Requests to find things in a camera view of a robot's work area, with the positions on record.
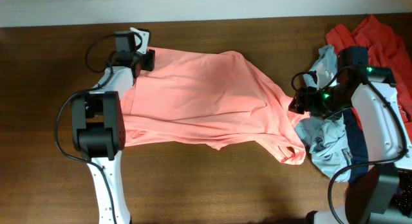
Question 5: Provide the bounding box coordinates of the grey shirt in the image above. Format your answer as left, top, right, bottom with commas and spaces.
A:
295, 44, 351, 178

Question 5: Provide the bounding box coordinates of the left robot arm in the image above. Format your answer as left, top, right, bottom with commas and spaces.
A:
68, 28, 155, 224

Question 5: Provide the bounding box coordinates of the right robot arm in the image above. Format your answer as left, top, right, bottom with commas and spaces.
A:
289, 46, 411, 224

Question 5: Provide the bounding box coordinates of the salmon pink shirt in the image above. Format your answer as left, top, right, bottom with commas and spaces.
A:
121, 48, 306, 165

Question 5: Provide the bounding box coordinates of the red shirt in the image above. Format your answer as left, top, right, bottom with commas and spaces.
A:
326, 15, 411, 136

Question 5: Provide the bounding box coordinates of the navy blue garment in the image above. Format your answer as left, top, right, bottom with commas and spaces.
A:
342, 109, 368, 187

